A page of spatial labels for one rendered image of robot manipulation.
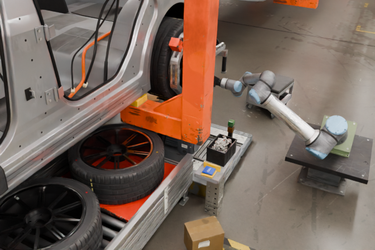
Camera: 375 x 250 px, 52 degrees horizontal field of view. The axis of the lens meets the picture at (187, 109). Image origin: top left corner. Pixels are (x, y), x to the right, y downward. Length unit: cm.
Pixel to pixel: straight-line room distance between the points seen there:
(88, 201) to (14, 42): 98
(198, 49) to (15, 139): 114
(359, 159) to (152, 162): 162
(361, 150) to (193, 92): 153
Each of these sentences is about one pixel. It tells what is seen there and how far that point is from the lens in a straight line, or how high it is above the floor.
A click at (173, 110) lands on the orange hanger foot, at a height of 73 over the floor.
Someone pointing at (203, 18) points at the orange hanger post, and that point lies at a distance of 231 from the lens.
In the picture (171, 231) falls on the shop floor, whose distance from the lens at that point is 282.
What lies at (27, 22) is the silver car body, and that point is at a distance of 196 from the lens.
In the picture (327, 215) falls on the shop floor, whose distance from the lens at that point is 314.
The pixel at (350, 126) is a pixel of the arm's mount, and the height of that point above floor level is 49.
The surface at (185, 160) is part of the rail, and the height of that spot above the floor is 39.
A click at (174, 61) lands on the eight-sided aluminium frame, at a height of 96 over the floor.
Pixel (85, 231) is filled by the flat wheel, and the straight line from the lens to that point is 218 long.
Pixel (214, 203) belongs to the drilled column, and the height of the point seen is 10.
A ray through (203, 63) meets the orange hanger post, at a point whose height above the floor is 114.
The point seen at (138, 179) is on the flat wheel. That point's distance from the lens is 253.
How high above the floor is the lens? 207
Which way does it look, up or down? 30 degrees down
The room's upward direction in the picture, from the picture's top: 2 degrees clockwise
